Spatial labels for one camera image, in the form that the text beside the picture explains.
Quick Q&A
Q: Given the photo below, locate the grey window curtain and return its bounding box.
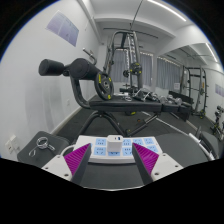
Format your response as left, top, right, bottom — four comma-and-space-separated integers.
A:
155, 57, 183, 91
108, 48, 154, 89

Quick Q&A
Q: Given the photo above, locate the small purple wall poster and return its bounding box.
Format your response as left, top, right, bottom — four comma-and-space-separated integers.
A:
214, 83, 224, 98

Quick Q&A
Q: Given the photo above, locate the grey metal triangle handle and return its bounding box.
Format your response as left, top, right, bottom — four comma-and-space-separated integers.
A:
132, 89, 149, 101

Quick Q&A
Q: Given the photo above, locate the long ceiling light strip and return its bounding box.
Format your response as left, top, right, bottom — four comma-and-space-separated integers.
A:
146, 0, 188, 23

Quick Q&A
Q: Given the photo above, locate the white charger block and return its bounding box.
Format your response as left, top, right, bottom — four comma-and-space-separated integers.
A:
106, 134, 124, 153

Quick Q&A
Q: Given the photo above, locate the white power strip cable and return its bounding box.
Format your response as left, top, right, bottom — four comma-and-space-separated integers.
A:
59, 143, 75, 157

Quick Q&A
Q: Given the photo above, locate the grey cable machine frame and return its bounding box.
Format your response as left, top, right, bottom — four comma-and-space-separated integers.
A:
101, 29, 144, 98

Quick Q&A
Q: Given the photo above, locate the black padded exercise machine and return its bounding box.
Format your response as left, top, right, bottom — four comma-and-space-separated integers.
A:
188, 128, 223, 161

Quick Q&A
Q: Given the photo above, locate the short ceiling light strip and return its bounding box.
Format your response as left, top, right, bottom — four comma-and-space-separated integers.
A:
204, 41, 219, 63

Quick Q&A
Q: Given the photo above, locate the black yellow-marked weight plate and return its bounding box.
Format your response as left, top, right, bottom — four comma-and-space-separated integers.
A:
93, 71, 115, 102

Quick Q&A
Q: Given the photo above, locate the black padded seat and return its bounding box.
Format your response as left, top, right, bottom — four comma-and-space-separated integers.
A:
16, 130, 71, 169

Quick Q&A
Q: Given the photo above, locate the white power strip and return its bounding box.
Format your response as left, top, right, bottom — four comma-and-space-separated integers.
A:
71, 134, 164, 164

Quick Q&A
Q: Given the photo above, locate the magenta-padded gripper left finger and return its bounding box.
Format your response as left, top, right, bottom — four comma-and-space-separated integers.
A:
41, 143, 93, 185

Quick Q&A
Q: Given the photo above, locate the grey curved bar handle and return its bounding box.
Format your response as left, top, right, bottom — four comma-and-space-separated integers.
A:
82, 48, 98, 66

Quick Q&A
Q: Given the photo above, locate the chrome dumbbell group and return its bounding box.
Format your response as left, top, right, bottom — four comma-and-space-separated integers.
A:
133, 88, 188, 108

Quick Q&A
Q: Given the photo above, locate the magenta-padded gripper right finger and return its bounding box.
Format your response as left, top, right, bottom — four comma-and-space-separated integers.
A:
132, 143, 184, 185

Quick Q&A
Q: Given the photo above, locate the white wall socket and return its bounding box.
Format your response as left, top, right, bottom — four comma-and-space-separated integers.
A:
4, 134, 21, 155

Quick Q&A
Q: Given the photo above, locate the black weight bench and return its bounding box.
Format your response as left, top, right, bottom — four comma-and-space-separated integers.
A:
38, 58, 194, 138

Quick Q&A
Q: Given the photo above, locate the black squat rack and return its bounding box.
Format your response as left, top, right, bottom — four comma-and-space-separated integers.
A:
179, 64, 209, 119

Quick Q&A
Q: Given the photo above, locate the metal spring collar clamp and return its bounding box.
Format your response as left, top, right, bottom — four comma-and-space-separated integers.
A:
28, 136, 56, 158

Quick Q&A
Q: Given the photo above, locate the small black weight plate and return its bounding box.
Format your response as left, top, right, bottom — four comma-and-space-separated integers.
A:
129, 61, 143, 76

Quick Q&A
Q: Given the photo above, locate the black exercise bike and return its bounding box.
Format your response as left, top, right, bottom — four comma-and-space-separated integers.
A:
209, 104, 224, 141

